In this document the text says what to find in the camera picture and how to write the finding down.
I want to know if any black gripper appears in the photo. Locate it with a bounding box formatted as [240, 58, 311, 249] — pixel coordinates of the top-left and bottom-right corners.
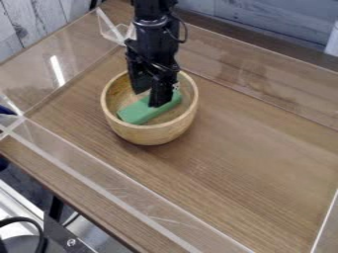
[124, 19, 180, 108]

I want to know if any green rectangular block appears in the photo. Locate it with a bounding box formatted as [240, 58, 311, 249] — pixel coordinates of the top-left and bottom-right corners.
[116, 90, 182, 126]

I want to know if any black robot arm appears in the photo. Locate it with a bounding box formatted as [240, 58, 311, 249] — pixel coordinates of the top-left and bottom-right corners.
[124, 0, 179, 108]

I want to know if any light brown wooden bowl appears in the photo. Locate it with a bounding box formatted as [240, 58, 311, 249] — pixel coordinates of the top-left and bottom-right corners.
[100, 71, 199, 145]

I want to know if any black metal table leg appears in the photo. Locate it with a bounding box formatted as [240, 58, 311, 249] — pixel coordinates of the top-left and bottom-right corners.
[49, 197, 64, 222]

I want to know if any clear acrylic corner bracket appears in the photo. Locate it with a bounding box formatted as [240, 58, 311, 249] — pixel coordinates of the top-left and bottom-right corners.
[96, 8, 136, 46]

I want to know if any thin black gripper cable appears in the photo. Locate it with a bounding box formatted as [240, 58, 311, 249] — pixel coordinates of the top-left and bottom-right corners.
[164, 14, 188, 43]

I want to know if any clear acrylic back wall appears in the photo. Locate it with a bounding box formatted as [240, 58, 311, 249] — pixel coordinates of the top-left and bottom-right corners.
[178, 25, 338, 130]

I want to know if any clear acrylic wall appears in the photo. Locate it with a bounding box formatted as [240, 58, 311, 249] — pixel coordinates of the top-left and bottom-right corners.
[178, 25, 338, 130]
[0, 94, 254, 253]

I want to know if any clear acrylic front wall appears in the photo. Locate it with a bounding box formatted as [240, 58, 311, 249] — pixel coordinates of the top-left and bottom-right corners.
[0, 94, 254, 253]

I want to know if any black cable lower left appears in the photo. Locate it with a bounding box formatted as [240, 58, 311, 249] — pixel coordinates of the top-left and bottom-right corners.
[0, 215, 48, 253]

